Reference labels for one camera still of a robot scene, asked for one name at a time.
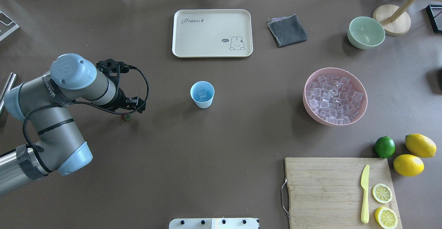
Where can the green bowl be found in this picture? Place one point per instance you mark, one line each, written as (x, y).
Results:
(365, 33)

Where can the steel muddler black tip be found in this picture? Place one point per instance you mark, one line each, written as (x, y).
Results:
(7, 87)

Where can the yellow lemon near board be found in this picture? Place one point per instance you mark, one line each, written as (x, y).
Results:
(408, 165)

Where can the yellow plastic knife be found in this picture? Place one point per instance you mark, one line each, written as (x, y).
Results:
(364, 216)

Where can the grey folded cloth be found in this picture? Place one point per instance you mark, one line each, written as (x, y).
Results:
(287, 30)

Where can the pink bowl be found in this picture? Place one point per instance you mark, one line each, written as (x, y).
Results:
(334, 71)

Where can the small red strawberry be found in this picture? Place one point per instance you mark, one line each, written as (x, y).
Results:
(126, 117)

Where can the bamboo cutting board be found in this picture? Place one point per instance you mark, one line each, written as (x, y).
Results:
(325, 192)

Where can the cream rectangular tray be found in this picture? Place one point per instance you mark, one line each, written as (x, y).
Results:
(212, 33)

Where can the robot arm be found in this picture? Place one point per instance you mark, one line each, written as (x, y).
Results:
(53, 140)

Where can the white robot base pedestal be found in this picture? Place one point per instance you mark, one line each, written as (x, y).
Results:
(214, 223)

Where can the green lime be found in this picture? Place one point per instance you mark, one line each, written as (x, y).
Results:
(385, 147)

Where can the light blue cup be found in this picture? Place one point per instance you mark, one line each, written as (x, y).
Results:
(202, 93)

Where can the yellow lemon far left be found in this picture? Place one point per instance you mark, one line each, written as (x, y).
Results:
(420, 145)

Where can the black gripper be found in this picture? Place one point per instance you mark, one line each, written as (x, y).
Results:
(120, 97)

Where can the upper lemon half slice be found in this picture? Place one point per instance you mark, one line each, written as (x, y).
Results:
(386, 218)

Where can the wooden cup tree stand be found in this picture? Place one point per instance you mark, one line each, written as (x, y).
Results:
(395, 20)

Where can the lemon half slice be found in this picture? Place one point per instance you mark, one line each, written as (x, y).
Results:
(382, 193)
(386, 218)

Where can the lower lemon half slice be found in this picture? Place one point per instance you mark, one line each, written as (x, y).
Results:
(382, 193)

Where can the clear fake ice cubes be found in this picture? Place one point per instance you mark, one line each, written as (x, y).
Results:
(334, 99)

